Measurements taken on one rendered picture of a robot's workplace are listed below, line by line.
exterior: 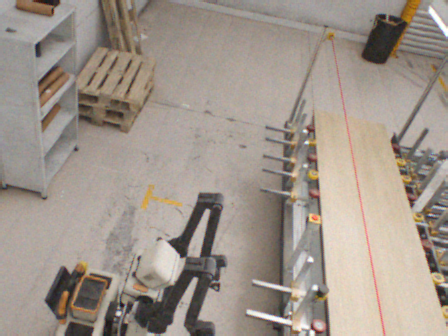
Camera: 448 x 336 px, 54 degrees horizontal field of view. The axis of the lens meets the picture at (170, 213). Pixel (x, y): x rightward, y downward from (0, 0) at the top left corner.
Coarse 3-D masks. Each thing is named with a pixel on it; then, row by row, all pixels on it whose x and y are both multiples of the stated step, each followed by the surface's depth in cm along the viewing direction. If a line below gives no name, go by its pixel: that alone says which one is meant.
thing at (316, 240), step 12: (312, 120) 446; (312, 132) 432; (312, 168) 395; (312, 204) 365; (312, 240) 339; (312, 252) 331; (312, 264) 324; (312, 276) 316; (324, 300) 278; (324, 312) 273
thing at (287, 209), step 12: (288, 156) 411; (288, 168) 395; (288, 180) 384; (288, 192) 372; (288, 204) 359; (288, 216) 349; (288, 228) 339; (288, 240) 329; (288, 252) 320; (288, 276) 303; (288, 300) 285
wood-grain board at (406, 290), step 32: (320, 128) 417; (352, 128) 425; (384, 128) 434; (320, 160) 377; (352, 160) 384; (384, 160) 391; (320, 192) 344; (352, 192) 350; (384, 192) 356; (352, 224) 321; (384, 224) 326; (352, 256) 297; (384, 256) 301; (416, 256) 306; (352, 288) 276; (384, 288) 280; (416, 288) 284; (352, 320) 258; (384, 320) 261; (416, 320) 265
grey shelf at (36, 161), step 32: (0, 32) 326; (32, 32) 334; (64, 32) 403; (0, 64) 338; (32, 64) 332; (64, 64) 425; (0, 96) 357; (64, 96) 449; (0, 128) 379; (32, 128) 372; (64, 128) 475; (0, 160) 404; (32, 160) 396; (64, 160) 455
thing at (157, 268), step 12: (144, 252) 220; (156, 252) 212; (168, 252) 216; (144, 264) 211; (156, 264) 206; (168, 264) 212; (144, 276) 209; (156, 276) 207; (168, 276) 209; (156, 288) 214
